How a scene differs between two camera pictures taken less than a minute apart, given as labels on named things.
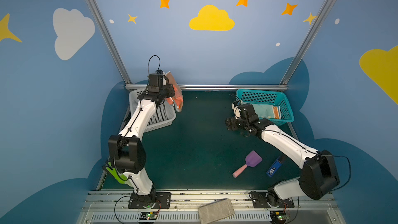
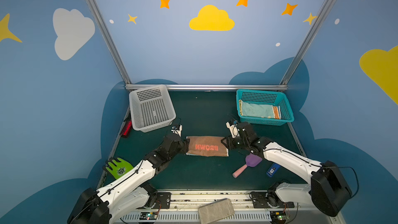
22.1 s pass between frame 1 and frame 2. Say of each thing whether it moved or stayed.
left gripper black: moved
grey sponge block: stayed
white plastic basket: stayed
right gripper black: moved
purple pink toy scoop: stayed
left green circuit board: stayed
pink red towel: moved
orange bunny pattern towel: stayed
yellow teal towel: stayed
